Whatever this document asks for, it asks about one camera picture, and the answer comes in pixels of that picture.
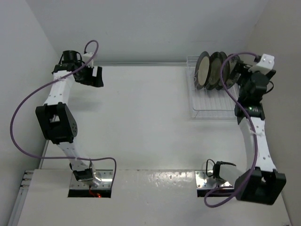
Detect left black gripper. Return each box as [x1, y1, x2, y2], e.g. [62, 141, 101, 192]
[76, 62, 103, 88]

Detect blue floral plate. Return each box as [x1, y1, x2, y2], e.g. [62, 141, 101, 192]
[225, 53, 242, 89]

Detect silver rim plate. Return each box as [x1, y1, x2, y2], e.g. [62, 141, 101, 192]
[215, 51, 230, 90]
[194, 51, 211, 90]

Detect striped dark rim plate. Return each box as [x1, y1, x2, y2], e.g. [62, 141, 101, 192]
[205, 52, 223, 90]

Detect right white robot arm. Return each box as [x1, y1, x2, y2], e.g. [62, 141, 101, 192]
[212, 61, 286, 205]

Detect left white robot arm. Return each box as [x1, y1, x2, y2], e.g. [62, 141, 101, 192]
[35, 50, 103, 188]

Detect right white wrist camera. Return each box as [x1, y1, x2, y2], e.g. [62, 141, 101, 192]
[248, 54, 275, 74]

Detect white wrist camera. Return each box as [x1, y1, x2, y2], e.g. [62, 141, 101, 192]
[82, 52, 97, 68]
[248, 54, 275, 74]

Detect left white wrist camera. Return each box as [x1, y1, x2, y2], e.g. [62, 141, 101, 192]
[82, 52, 97, 68]

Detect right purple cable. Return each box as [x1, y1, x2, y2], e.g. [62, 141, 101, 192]
[204, 51, 262, 208]

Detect purple cable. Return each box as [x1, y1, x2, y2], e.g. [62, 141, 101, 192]
[204, 51, 262, 208]
[9, 40, 117, 186]

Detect white wire dish rack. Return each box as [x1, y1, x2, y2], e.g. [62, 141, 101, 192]
[186, 56, 236, 121]

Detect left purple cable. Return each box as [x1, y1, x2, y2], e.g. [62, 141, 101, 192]
[9, 40, 117, 186]

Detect right black base cable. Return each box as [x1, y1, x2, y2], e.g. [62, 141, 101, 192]
[206, 160, 216, 183]

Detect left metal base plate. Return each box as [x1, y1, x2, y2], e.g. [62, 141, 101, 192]
[69, 169, 113, 190]

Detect metal base plate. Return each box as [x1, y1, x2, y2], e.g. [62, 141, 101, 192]
[195, 170, 233, 190]
[69, 169, 113, 190]

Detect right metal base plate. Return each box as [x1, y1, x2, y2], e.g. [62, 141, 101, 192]
[195, 170, 233, 190]

